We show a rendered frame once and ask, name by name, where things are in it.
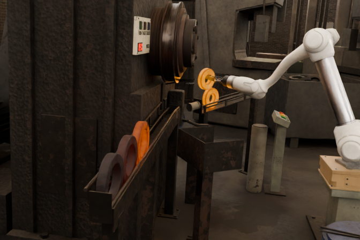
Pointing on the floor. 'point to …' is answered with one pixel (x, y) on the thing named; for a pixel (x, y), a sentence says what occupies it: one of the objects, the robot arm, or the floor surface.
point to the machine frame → (76, 92)
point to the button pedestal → (277, 156)
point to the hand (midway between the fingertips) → (207, 76)
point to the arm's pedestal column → (335, 214)
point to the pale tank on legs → (316, 3)
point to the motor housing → (190, 185)
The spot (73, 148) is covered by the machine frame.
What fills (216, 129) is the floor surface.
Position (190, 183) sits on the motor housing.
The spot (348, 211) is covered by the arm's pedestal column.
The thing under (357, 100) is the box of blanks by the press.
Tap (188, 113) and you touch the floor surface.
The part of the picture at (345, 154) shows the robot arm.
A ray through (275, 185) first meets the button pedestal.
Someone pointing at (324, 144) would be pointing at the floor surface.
